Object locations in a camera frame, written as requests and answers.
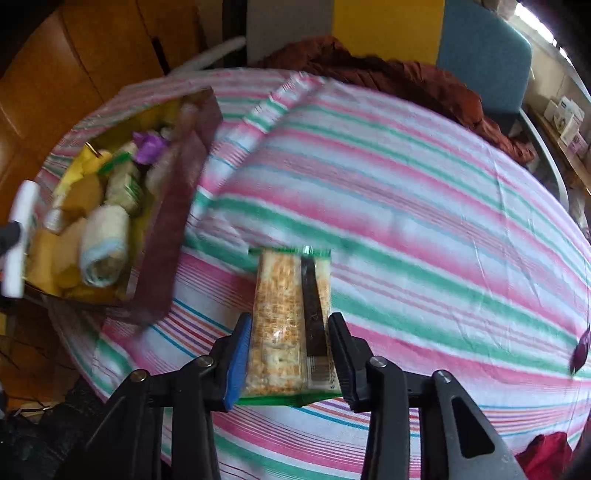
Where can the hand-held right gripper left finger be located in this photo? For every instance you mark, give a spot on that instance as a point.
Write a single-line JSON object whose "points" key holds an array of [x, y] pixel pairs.
{"points": [[238, 364]]}

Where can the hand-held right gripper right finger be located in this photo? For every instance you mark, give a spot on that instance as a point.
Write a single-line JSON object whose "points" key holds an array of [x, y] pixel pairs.
{"points": [[342, 362]]}

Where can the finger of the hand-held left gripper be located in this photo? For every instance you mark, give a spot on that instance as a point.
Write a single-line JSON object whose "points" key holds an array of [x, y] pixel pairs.
{"points": [[8, 235]]}

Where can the white packet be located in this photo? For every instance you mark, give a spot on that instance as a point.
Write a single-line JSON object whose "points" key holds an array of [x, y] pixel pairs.
{"points": [[21, 217]]}

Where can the white towel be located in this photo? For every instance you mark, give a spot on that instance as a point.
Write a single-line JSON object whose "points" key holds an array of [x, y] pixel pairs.
{"points": [[106, 240]]}

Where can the pale green carton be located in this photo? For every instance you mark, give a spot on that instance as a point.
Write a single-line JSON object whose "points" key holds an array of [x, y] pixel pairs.
{"points": [[122, 184]]}

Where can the maroon gold-lined box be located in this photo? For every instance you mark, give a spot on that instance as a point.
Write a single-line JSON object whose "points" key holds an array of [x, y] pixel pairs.
{"points": [[171, 240]]}

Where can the purple plastic wrapper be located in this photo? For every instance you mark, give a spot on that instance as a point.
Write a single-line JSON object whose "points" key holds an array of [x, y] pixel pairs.
{"points": [[148, 147]]}

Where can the red cloth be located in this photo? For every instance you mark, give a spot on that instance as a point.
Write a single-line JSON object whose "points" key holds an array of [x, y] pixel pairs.
{"points": [[545, 457]]}

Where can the small purple packet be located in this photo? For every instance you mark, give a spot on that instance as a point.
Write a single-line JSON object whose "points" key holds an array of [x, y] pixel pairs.
{"points": [[581, 350]]}

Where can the maroon cloth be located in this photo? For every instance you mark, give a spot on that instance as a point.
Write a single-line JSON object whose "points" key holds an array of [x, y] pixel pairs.
{"points": [[406, 76]]}

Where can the wooden side desk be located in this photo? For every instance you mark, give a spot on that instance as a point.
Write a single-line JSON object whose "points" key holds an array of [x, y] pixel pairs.
{"points": [[577, 170]]}

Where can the small pink box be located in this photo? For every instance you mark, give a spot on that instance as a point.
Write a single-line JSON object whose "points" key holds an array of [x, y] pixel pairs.
{"points": [[581, 142]]}

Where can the white carton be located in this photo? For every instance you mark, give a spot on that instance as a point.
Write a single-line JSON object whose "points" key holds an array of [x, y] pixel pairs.
{"points": [[565, 115]]}

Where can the grey yellow blue chair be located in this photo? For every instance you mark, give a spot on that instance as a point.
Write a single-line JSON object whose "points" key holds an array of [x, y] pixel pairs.
{"points": [[383, 27]]}

